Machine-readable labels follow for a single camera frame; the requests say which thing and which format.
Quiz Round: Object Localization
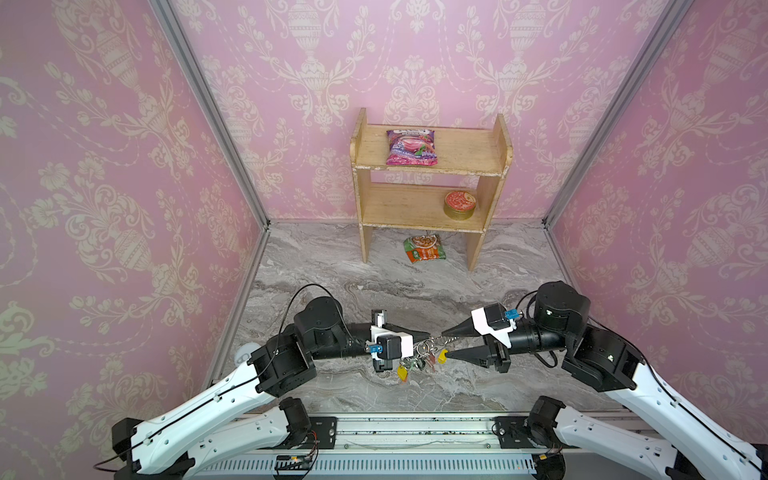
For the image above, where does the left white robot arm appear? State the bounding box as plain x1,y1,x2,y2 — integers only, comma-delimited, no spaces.
111,295,430,479

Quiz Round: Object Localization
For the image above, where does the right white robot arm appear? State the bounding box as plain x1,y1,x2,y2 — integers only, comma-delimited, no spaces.
444,281,767,479

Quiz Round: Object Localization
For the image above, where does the green orange snack packet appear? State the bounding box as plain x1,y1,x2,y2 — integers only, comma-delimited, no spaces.
403,234,446,263

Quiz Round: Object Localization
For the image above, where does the round red gold tin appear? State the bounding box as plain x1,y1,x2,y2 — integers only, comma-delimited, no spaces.
443,190,477,221

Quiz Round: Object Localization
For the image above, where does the wooden two-tier shelf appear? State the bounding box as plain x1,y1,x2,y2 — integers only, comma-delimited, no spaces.
349,108,514,270

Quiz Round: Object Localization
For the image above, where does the pink snack packet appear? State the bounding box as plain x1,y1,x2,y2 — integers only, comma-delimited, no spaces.
386,129,438,166

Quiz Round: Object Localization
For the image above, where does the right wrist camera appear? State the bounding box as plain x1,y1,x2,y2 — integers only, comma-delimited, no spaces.
471,303,521,349

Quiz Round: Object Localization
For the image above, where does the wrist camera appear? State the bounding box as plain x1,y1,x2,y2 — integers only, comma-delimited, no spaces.
365,326,414,362
471,303,521,349

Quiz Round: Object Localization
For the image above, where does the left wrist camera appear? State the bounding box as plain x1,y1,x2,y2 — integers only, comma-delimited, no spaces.
365,326,414,362

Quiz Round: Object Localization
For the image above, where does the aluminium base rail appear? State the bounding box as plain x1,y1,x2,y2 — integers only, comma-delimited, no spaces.
185,408,680,479

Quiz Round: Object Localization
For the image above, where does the aluminium corner post right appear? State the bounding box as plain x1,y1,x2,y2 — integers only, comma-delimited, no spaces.
542,0,697,229

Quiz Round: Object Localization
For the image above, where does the aluminium corner post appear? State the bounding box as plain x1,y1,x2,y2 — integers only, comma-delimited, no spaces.
542,0,697,229
146,0,271,229

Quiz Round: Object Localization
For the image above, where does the aluminium corner post left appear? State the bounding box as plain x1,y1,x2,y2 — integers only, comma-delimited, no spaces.
146,0,271,229

